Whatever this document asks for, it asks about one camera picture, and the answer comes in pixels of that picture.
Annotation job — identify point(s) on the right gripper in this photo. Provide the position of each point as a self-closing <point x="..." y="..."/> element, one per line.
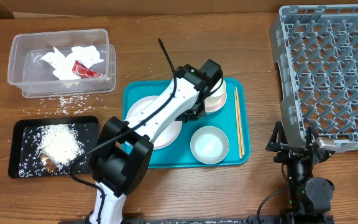
<point x="275" y="145"/>

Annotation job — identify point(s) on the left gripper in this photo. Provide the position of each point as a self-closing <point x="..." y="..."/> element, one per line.
<point x="200" y="110"/>

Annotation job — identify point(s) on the grey bowl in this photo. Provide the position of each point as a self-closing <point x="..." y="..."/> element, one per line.
<point x="209" y="145"/>

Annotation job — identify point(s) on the large white plate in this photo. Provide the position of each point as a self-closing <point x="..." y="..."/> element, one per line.
<point x="168" y="135"/>

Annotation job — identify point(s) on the white napkin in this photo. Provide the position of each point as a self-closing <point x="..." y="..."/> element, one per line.
<point x="63" y="65"/>

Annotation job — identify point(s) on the red sauce packet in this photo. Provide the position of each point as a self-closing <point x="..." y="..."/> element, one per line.
<point x="83" y="72"/>

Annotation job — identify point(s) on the pile of white rice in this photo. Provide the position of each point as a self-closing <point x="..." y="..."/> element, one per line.
<point x="58" y="141"/>

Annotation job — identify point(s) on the brown food scrap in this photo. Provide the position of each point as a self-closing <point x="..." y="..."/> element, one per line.
<point x="49" y="165"/>

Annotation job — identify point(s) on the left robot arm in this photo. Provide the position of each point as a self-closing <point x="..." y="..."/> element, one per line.
<point x="124" y="148"/>

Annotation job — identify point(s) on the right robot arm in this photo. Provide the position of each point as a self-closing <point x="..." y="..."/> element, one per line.
<point x="310" y="196"/>

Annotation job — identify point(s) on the grey dishwasher rack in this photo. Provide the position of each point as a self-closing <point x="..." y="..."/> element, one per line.
<point x="315" y="48"/>

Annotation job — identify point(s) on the clear plastic waste bin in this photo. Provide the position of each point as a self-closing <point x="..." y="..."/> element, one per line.
<point x="27" y="71"/>

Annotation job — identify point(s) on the white cup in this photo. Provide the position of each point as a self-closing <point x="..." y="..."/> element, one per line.
<point x="217" y="93"/>

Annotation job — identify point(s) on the left wooden chopstick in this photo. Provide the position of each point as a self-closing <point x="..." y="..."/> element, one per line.
<point x="238" y="123"/>

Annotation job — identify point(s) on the wooden chopstick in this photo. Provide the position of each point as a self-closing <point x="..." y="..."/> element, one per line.
<point x="238" y="123"/>
<point x="243" y="150"/>

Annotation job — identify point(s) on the right wooden chopstick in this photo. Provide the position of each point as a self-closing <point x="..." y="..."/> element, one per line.
<point x="243" y="150"/>

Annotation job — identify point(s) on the pink saucer plate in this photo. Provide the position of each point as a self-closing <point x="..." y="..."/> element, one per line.
<point x="216" y="106"/>

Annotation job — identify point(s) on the teal serving tray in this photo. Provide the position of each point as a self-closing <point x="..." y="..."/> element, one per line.
<point x="178" y="153"/>

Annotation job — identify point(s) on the scattered rice grains on table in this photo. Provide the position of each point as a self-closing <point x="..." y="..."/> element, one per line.
<point x="74" y="105"/>

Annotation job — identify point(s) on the black rectangular tray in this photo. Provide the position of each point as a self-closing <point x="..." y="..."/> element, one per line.
<point x="87" y="126"/>

